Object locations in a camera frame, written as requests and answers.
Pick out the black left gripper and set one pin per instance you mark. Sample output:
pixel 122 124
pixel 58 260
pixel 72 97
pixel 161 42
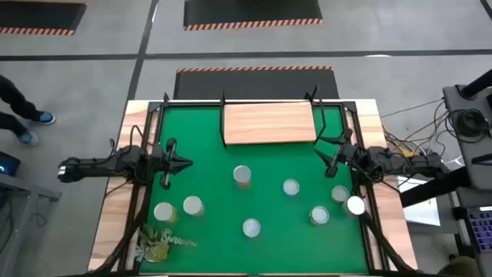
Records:
pixel 169 165

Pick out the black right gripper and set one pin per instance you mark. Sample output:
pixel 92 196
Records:
pixel 353 157

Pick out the silver lid tin can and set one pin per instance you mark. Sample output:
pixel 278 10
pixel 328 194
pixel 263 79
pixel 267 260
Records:
pixel 193 205

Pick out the yellow green label can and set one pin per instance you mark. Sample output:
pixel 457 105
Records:
pixel 165 212

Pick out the cherries can teal label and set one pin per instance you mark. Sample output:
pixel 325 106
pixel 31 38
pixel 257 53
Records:
pixel 355 205

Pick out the tall can orange label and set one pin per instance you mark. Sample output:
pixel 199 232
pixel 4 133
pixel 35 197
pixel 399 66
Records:
pixel 242 175

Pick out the green label tin can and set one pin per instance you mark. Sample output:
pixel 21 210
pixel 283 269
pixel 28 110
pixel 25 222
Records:
pixel 319 215

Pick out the Saucy O's meatballs can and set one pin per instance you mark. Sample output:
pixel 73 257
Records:
pixel 251 227

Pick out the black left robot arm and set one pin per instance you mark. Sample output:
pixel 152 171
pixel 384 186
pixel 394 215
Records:
pixel 96 165

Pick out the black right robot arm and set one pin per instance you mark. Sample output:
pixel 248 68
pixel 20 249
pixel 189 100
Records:
pixel 407 163

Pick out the wooden shelf black legs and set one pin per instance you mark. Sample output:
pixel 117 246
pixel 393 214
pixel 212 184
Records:
pixel 269 123

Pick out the short yellow green can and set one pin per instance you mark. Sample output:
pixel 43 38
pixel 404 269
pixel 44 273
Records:
pixel 340 193

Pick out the short blue salmon can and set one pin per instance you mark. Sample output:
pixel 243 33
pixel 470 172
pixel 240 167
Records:
pixel 291 187

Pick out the green table mat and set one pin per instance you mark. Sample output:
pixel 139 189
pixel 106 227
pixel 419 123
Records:
pixel 215 246

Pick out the potted succulent plant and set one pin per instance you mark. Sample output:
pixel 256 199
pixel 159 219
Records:
pixel 155 250

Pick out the black mat orange striped edge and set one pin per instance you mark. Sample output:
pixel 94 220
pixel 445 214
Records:
pixel 250 11
pixel 253 84
pixel 38 15

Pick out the white paper sheet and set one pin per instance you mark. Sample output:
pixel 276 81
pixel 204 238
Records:
pixel 419 211

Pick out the black diagonal beam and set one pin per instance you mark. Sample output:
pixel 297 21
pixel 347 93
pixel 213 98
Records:
pixel 434 188

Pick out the grey equipment stand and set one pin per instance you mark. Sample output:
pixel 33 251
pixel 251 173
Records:
pixel 455 98

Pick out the grey rolling cart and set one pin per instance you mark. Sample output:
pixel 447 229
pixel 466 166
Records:
pixel 463 198

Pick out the black pole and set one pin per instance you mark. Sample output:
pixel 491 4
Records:
pixel 476 84

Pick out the blue key keyboard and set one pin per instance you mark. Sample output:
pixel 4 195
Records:
pixel 482 231

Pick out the black laptop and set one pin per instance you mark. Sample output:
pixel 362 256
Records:
pixel 9 163

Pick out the person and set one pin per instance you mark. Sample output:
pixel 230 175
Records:
pixel 15 102
pixel 461 268

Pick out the black aluminium rig frame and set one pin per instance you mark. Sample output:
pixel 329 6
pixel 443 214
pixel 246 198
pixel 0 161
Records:
pixel 155 106

